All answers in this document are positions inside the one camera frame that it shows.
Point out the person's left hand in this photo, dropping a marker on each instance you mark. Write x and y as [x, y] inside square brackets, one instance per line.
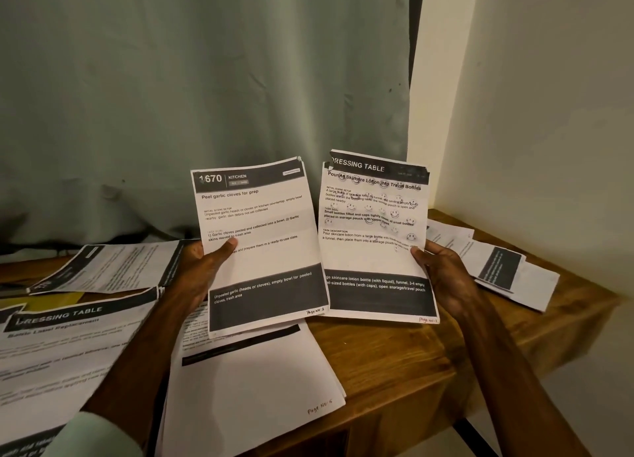
[193, 283]

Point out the person's right hand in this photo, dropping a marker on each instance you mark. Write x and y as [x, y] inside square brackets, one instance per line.
[451, 283]

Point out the printed papers pile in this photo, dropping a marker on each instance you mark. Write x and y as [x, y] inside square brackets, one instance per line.
[505, 268]

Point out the person's right forearm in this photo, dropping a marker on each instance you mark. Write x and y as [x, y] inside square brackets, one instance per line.
[520, 392]

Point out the person's left forearm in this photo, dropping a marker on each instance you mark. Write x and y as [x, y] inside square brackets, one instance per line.
[134, 382]

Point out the black bar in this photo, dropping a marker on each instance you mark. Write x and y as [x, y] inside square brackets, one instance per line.
[475, 438]

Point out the pale green curtain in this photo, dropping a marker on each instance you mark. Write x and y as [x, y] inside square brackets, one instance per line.
[198, 85]

